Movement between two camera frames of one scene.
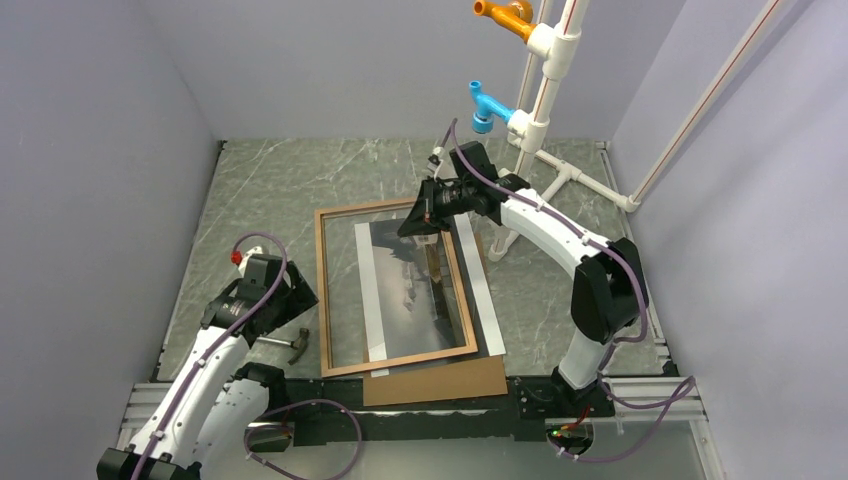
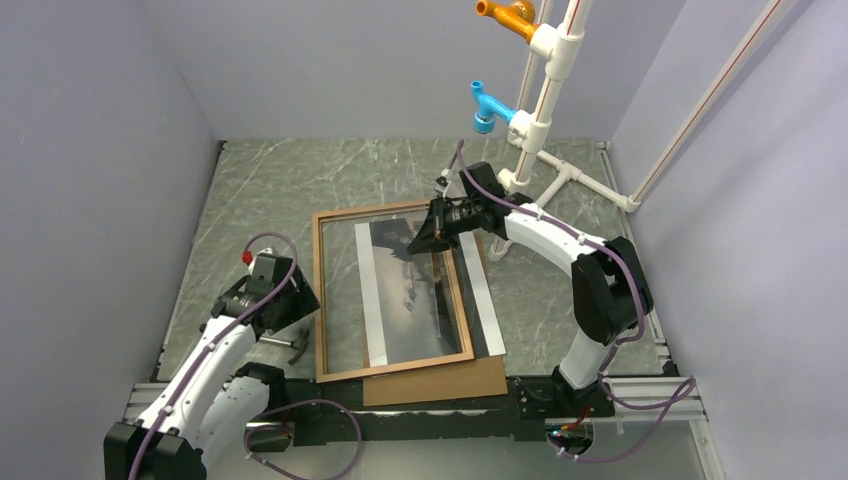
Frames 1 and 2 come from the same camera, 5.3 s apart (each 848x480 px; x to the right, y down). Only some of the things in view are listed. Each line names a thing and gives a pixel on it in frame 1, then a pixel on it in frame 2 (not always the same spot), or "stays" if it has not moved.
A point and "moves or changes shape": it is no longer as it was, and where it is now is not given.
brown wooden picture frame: x=327 y=371 moves or changes shape
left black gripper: x=299 y=298 stays
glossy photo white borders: x=408 y=297 stays
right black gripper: x=425 y=216 to x=435 y=234
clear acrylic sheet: x=389 y=294 stays
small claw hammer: x=299 y=343 stays
